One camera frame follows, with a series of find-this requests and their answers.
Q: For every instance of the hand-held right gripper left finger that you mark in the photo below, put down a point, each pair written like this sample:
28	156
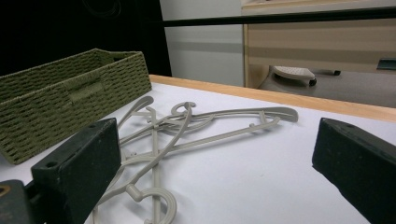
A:
81	161

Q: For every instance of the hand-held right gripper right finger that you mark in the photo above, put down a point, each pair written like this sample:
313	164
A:
358	165

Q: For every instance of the grey plastic clothes hanger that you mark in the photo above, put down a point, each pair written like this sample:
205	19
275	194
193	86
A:
137	191
143	104
285	114

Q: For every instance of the green woven basket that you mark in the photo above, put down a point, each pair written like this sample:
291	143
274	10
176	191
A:
46	102

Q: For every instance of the white chair base foot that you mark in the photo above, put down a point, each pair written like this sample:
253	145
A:
292	73

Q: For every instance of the light wooden cabinet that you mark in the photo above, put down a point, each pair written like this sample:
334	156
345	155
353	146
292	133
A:
311	43

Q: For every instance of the dark curtain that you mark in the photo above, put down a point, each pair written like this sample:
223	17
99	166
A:
62	28

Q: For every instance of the black horizontal bar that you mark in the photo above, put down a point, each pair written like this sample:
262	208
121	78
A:
280	17

